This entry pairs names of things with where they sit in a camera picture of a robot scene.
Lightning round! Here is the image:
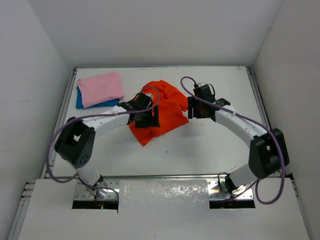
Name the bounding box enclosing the orange t shirt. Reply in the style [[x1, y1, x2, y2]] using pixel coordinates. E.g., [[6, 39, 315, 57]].
[[128, 80, 189, 147]]

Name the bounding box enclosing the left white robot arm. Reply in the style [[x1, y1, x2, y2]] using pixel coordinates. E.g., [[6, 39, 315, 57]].
[[54, 92, 160, 195]]

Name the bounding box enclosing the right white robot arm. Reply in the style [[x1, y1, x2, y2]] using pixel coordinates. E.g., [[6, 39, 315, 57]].
[[187, 83, 289, 194]]

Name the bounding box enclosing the folded pink t shirt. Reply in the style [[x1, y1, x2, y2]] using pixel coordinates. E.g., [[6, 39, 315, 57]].
[[76, 72, 125, 108]]

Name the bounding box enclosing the folded blue t shirt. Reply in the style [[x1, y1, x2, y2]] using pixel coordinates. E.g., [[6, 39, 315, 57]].
[[75, 87, 120, 109]]

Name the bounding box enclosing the white front cover board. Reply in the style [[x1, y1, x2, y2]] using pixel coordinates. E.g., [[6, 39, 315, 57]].
[[19, 179, 309, 240]]

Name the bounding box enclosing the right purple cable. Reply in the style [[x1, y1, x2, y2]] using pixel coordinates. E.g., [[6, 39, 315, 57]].
[[180, 76, 287, 205]]

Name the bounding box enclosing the purple cable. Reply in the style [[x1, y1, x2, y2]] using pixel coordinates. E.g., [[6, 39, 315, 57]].
[[180, 76, 287, 205], [44, 85, 161, 206]]

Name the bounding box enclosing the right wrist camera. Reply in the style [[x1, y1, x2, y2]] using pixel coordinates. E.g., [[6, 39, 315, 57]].
[[194, 82, 207, 89]]

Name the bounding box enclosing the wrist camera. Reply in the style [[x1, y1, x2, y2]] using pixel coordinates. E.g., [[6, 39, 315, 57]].
[[194, 82, 207, 89], [144, 93, 154, 100]]

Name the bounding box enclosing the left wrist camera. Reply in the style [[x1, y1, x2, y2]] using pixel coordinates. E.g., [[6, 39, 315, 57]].
[[144, 93, 154, 100]]

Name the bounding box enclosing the right aluminium frame rail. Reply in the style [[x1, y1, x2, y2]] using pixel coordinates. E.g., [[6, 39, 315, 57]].
[[245, 66, 294, 179]]

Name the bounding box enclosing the aluminium frame rail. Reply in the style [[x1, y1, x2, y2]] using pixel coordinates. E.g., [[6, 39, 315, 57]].
[[41, 66, 78, 179], [245, 66, 294, 179], [45, 171, 281, 180]]

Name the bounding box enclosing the black looped wire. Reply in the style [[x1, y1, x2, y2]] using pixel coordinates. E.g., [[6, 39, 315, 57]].
[[217, 171, 229, 193]]

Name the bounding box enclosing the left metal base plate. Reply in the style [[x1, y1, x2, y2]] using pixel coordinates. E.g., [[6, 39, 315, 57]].
[[73, 180, 120, 202]]

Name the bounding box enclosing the metal base plate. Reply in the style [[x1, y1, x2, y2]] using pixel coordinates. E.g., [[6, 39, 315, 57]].
[[207, 177, 254, 202], [73, 180, 120, 202]]

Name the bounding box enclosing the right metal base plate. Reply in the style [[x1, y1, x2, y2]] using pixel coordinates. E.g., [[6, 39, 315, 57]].
[[207, 177, 254, 202]]

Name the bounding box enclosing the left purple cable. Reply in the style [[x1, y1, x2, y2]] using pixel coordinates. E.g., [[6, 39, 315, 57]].
[[44, 85, 161, 206]]

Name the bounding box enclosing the left aluminium frame rail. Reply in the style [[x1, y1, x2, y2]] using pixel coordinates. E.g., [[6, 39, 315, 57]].
[[41, 66, 78, 179]]

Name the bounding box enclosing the front aluminium frame rail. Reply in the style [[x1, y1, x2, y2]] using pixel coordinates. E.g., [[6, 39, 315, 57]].
[[45, 171, 281, 180]]

